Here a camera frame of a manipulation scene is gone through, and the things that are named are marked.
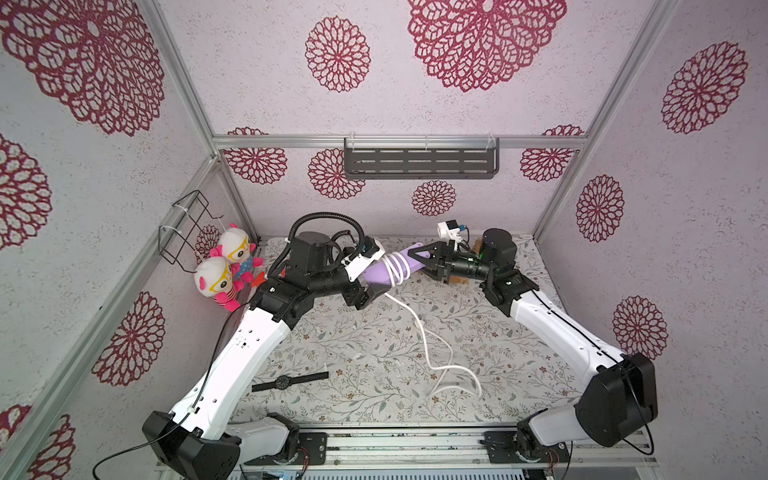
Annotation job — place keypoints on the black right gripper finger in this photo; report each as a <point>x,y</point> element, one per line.
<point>426,252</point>
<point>423,271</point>

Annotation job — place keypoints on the orange shark plush toy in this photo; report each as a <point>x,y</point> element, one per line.
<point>259,279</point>

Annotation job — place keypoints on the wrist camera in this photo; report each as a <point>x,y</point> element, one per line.
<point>356,263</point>
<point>451,230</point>

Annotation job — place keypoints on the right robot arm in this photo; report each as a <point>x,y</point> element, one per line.
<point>620,397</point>

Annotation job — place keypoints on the white plush blue dotted dress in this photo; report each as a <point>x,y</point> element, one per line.
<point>236,247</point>

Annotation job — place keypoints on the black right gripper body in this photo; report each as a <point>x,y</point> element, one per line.
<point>442,264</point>

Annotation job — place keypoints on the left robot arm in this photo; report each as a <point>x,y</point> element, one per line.
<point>325,254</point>

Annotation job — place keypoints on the black wristwatch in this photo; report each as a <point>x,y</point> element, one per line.
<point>283,382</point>

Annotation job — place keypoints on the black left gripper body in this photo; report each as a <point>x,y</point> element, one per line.
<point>351,294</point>

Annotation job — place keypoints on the brown plush dog toy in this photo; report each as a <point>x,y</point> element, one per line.
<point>465,279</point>

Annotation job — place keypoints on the white plush red striped dress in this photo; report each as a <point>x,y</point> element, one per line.
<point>214,279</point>

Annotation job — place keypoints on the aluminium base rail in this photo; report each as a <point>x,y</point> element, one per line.
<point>444,447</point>

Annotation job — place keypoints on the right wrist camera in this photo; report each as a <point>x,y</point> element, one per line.
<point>451,230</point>

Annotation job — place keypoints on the purple power strip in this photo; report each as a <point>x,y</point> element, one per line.
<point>394,268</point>

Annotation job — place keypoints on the black wire basket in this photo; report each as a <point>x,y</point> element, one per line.
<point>186,242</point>

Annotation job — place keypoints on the grey wall shelf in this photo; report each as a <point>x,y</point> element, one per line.
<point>424,163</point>

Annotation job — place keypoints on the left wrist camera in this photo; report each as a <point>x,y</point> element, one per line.
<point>356,263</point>

